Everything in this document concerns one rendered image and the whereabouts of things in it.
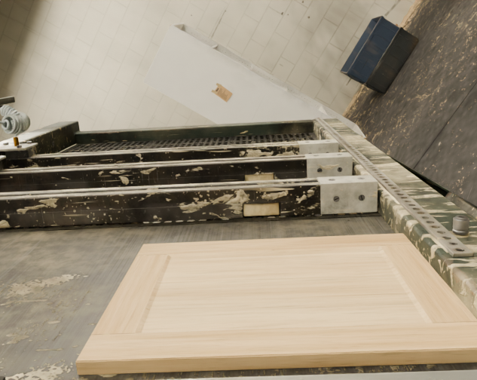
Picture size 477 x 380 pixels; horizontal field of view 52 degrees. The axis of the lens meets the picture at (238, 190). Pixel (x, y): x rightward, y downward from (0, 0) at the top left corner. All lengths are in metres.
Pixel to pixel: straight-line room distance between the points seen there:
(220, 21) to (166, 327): 5.43
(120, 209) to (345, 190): 0.50
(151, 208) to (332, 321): 0.58
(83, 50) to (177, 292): 5.71
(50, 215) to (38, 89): 5.51
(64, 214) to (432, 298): 0.80
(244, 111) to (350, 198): 3.56
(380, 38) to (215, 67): 1.57
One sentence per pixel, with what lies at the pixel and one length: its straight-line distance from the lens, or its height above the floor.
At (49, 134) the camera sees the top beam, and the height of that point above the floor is 1.86.
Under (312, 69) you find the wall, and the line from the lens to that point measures 5.98.
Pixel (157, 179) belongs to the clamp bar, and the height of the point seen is 1.36.
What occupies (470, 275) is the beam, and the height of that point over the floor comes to 0.90.
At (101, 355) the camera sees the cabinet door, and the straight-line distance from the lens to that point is 0.64.
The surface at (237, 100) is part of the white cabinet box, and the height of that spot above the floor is 1.21.
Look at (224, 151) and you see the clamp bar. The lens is 1.58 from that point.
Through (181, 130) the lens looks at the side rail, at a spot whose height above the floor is 1.41.
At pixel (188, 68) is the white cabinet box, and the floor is 1.73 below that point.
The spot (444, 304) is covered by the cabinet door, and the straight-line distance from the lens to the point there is 0.73.
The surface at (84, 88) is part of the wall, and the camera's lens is 6.42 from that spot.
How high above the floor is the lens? 1.29
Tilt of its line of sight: 6 degrees down
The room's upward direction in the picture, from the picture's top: 61 degrees counter-clockwise
